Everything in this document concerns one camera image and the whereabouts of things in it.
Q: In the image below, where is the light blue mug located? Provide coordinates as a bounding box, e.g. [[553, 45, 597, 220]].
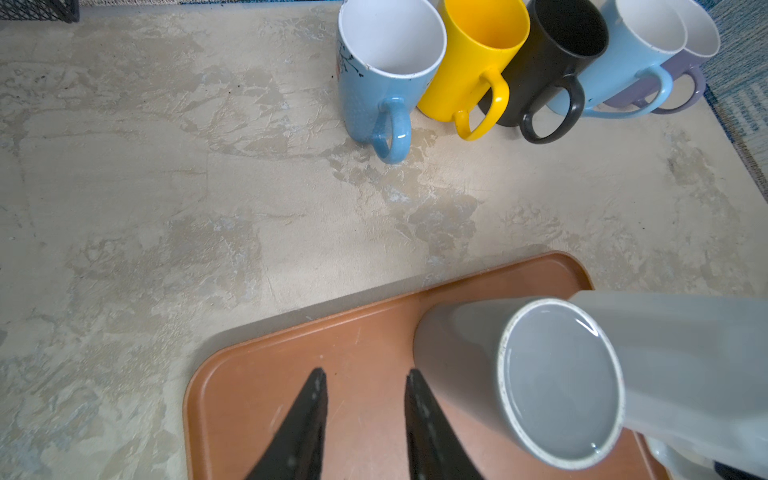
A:
[[577, 0, 688, 120]]

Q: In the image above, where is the grey mug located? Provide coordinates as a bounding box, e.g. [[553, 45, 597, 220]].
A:
[[413, 296, 626, 471]]

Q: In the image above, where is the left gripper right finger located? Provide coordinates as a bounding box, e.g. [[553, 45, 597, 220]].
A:
[[404, 369, 483, 479]]

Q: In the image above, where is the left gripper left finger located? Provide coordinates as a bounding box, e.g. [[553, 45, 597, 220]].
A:
[[246, 368, 328, 480]]

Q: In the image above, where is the lavender mug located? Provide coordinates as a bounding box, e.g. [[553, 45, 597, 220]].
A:
[[605, 0, 721, 115]]

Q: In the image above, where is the yellow mug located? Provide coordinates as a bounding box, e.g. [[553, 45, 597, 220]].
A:
[[418, 0, 531, 141]]

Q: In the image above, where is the black wire shelf rack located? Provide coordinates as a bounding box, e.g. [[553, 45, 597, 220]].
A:
[[0, 0, 80, 23]]

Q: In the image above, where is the teal blue mug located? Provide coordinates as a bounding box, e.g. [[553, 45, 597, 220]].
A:
[[336, 0, 447, 164]]

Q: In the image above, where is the white mug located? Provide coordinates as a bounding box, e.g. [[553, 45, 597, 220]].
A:
[[570, 290, 767, 479]]

